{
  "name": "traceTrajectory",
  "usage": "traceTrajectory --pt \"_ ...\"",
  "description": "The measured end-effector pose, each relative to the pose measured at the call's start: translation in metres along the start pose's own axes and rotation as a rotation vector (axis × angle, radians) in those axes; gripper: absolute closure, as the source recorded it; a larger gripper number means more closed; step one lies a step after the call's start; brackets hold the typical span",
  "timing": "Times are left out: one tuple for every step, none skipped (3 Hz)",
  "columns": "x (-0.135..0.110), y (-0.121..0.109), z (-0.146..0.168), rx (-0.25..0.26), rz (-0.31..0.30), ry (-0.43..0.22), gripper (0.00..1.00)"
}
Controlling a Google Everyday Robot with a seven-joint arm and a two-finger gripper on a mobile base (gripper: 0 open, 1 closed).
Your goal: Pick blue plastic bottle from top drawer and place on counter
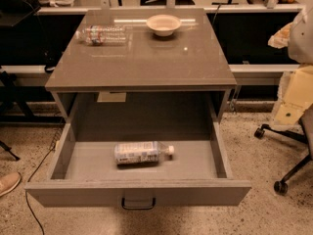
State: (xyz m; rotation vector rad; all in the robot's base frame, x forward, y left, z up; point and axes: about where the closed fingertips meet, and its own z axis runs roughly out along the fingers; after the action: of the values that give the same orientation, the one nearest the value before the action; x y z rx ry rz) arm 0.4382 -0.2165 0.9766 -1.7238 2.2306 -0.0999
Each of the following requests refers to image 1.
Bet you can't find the blue label plastic bottle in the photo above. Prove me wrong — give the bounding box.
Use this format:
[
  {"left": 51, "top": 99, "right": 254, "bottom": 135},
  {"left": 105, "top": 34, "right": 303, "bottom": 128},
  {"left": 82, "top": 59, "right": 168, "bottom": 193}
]
[{"left": 114, "top": 141, "right": 174, "bottom": 165}]

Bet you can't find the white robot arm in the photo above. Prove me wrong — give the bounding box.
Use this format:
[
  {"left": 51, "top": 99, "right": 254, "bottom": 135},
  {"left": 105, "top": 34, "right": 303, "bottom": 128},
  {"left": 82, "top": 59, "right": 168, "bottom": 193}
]
[{"left": 268, "top": 6, "right": 313, "bottom": 125}]

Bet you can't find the grey cabinet with counter top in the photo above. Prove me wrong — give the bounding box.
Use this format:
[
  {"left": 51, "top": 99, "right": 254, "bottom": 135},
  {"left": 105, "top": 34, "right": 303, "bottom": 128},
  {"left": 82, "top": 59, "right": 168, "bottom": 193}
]
[{"left": 44, "top": 7, "right": 238, "bottom": 142}]

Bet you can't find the open grey top drawer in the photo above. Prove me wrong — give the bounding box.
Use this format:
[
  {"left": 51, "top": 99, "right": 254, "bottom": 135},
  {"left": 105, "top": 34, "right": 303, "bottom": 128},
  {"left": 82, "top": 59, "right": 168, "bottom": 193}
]
[{"left": 24, "top": 93, "right": 252, "bottom": 209}]

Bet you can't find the clear plastic bottle red label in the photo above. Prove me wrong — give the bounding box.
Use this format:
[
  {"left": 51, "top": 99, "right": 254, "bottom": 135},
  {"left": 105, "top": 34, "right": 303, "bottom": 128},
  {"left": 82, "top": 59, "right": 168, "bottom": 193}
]
[{"left": 75, "top": 25, "right": 127, "bottom": 46}]

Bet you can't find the white paper bowl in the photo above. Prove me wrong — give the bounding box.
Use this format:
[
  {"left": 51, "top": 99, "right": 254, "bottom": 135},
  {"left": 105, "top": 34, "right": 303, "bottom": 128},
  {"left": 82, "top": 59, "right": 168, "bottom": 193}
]
[{"left": 146, "top": 15, "right": 182, "bottom": 37}]

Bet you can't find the black office chair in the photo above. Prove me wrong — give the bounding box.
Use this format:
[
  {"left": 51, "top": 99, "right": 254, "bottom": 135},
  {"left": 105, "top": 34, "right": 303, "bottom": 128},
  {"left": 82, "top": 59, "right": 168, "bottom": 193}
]
[{"left": 253, "top": 105, "right": 313, "bottom": 196}]

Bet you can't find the black tripod leg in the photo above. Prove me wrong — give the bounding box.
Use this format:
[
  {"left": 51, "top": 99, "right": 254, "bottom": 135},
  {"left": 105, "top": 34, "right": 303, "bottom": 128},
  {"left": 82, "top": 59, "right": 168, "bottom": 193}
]
[{"left": 0, "top": 141, "right": 21, "bottom": 161}]

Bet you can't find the tan shoe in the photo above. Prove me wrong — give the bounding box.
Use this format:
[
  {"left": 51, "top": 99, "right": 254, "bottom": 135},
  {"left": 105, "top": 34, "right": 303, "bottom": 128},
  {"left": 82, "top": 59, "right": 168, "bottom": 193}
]
[{"left": 0, "top": 172, "right": 22, "bottom": 197}]

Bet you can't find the black drawer handle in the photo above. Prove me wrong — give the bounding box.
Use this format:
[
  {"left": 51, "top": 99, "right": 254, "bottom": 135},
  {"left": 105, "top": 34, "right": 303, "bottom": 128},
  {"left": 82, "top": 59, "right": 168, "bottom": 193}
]
[{"left": 121, "top": 198, "right": 157, "bottom": 211}]

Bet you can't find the black floor cable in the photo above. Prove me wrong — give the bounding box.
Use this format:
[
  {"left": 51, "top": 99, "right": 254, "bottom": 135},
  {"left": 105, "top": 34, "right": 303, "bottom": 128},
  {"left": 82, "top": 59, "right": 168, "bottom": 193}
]
[{"left": 24, "top": 147, "right": 57, "bottom": 235}]

